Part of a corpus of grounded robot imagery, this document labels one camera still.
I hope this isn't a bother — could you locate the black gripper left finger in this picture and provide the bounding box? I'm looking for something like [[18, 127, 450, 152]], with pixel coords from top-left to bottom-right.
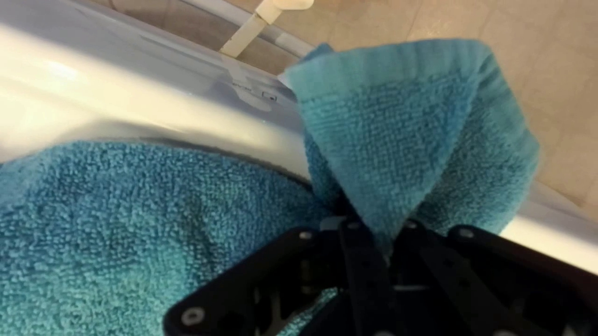
[[162, 217, 394, 336]]

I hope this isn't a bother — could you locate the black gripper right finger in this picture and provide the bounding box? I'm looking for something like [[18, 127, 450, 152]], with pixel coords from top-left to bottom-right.
[[390, 221, 598, 336]]

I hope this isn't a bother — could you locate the teal terry towel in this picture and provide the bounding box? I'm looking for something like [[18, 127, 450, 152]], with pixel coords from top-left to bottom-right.
[[0, 38, 542, 336]]

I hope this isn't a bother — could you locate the white gas stove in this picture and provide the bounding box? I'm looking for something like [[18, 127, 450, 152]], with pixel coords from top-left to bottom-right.
[[0, 0, 598, 277]]

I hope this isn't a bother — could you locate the white oven door handle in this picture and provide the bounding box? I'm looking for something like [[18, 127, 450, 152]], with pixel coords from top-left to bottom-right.
[[218, 0, 316, 60]]

